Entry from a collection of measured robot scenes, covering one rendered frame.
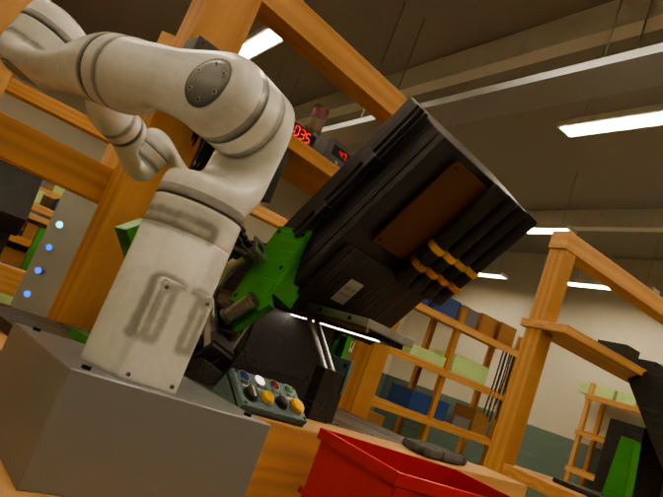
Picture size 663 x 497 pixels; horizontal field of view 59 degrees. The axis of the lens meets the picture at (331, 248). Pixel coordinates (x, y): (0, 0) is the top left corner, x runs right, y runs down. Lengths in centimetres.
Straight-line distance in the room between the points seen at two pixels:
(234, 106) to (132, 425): 30
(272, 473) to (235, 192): 60
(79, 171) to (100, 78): 79
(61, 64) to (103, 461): 49
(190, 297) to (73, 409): 14
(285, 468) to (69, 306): 65
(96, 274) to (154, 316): 91
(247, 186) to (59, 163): 96
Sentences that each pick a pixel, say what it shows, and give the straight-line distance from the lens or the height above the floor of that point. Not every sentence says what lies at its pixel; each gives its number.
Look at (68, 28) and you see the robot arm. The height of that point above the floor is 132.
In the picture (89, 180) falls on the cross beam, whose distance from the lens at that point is 153.
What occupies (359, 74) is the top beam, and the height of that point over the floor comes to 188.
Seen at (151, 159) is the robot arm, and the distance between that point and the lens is 116.
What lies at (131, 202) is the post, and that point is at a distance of 147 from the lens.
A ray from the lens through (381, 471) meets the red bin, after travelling 85.
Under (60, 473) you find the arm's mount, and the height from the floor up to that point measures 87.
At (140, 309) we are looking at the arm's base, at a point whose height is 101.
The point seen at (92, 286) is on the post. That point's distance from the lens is 146.
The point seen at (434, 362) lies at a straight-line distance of 709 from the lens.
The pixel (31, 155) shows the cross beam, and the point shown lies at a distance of 150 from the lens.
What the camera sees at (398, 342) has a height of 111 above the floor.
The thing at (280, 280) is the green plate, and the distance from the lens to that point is 125.
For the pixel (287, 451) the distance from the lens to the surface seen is 106.
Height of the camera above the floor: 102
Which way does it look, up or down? 10 degrees up
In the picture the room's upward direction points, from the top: 21 degrees clockwise
